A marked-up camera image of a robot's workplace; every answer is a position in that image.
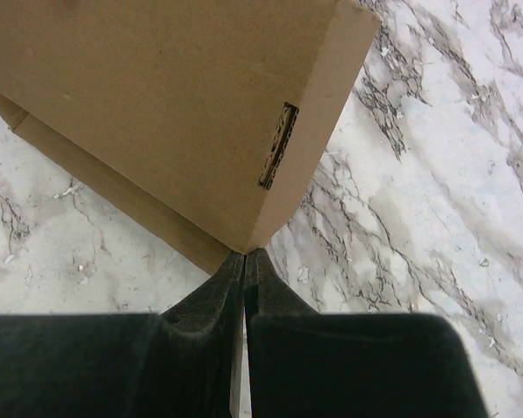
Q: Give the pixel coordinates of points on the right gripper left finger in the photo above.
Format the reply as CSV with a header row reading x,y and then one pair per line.
x,y
185,362

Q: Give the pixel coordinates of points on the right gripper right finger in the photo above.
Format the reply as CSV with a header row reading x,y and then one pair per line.
x,y
308,364

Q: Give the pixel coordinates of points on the cardboard box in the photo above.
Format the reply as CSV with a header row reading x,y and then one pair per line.
x,y
202,120

